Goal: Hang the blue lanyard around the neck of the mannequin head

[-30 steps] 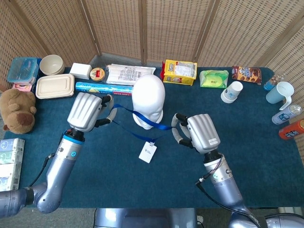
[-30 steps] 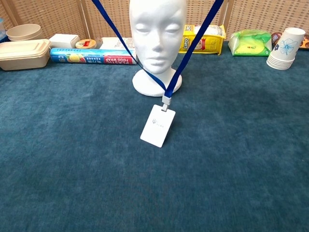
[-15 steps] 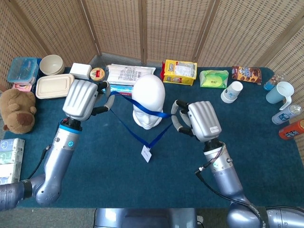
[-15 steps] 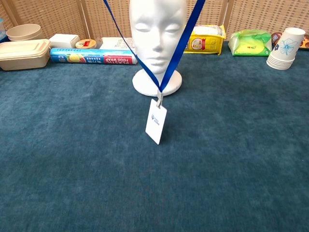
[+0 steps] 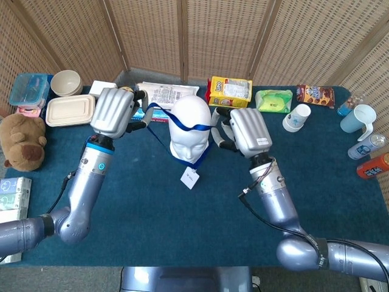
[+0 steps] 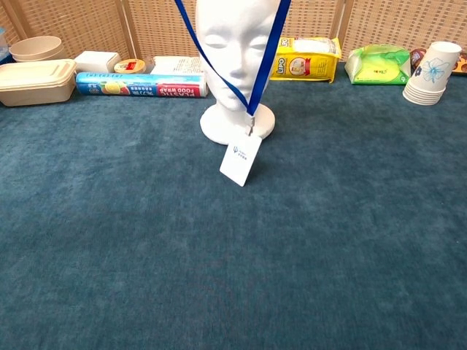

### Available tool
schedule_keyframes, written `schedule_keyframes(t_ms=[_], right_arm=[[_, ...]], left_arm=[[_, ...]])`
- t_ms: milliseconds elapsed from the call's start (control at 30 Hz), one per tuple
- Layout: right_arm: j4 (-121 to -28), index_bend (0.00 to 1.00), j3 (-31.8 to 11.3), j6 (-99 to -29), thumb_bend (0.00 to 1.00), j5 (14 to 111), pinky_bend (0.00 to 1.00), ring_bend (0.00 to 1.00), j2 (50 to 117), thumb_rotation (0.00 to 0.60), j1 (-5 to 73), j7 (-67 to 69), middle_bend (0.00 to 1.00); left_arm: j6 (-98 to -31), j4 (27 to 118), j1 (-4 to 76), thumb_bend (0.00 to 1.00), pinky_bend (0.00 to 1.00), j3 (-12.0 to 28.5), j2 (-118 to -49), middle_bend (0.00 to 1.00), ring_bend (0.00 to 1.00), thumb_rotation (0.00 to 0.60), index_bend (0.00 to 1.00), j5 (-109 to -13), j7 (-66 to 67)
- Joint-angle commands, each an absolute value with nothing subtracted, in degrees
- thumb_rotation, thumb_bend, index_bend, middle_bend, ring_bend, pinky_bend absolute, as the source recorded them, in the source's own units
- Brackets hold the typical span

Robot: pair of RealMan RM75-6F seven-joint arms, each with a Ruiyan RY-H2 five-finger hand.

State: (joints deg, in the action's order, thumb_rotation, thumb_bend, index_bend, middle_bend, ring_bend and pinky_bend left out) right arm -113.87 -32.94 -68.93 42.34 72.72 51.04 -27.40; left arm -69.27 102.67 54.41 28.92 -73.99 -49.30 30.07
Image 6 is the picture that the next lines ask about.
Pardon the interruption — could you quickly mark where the blue lanyard with badge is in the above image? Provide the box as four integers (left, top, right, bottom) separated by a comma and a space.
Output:
174, 0, 293, 187

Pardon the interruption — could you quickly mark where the white foam mannequin head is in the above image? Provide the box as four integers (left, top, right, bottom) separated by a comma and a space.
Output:
195, 0, 282, 147

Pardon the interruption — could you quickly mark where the white printed plastic packet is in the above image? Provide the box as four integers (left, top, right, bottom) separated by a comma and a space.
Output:
150, 55, 204, 77

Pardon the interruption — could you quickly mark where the blue food wrap box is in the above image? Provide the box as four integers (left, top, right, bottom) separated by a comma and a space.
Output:
75, 71, 209, 98

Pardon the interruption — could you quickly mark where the yellow snack bag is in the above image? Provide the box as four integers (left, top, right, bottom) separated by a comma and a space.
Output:
269, 36, 343, 85

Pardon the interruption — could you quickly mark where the round tin red label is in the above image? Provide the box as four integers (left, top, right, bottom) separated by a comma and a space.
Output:
113, 58, 147, 75

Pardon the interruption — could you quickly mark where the teal table cloth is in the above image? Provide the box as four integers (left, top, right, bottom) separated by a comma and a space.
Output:
0, 60, 467, 350

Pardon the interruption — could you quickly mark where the green tissue pack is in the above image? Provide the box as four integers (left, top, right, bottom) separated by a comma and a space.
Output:
344, 43, 412, 87

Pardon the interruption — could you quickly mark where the small white cardboard box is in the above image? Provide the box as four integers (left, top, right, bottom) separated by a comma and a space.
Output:
74, 50, 121, 74

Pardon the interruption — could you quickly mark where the woven wicker folding screen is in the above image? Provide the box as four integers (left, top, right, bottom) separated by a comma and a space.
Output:
0, 0, 467, 63

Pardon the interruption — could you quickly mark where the beige lidded food container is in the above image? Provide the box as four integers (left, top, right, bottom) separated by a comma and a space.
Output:
0, 58, 78, 107

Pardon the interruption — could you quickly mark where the paper cup stack blue flower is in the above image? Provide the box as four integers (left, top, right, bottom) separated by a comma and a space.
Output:
402, 41, 463, 106

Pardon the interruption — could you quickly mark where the beige paper bowl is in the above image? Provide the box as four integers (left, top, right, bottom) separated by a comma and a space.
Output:
9, 35, 69, 63

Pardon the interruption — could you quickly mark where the brown chocolate cookie bag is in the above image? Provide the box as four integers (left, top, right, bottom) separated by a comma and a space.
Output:
410, 48, 467, 77

